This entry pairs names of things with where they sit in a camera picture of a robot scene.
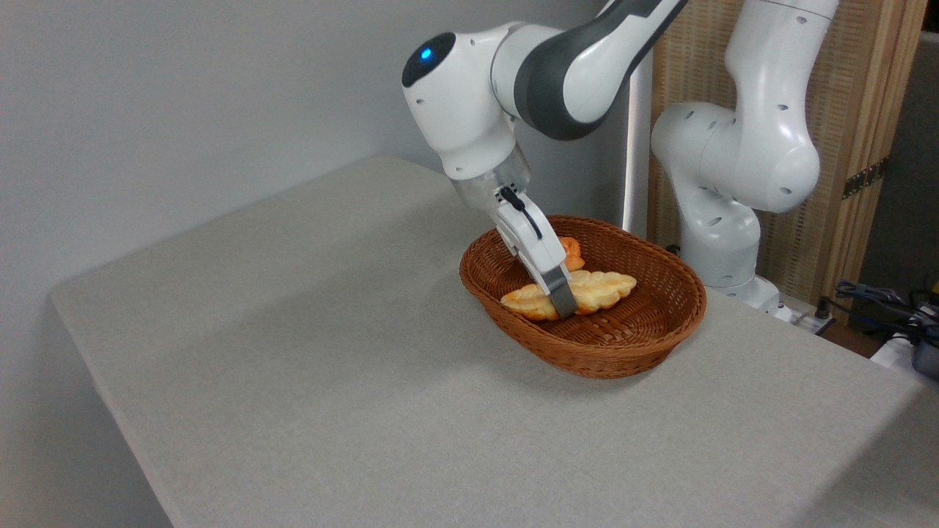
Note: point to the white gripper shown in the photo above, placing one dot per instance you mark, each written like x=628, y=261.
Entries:
x=530, y=246

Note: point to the long pale braided bread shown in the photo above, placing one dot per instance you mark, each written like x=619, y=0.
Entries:
x=607, y=287

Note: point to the grey box device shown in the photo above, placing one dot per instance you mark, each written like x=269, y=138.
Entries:
x=927, y=359

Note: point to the dark metal screen hinge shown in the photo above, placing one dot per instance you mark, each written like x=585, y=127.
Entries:
x=866, y=178

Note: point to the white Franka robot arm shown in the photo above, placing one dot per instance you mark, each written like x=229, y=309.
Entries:
x=469, y=110

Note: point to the white vertical pole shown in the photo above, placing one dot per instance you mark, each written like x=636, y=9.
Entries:
x=637, y=147

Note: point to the round orange bread roll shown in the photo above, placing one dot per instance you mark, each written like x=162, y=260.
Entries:
x=572, y=255

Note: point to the brown wicker oval basket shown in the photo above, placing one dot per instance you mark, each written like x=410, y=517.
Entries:
x=645, y=323

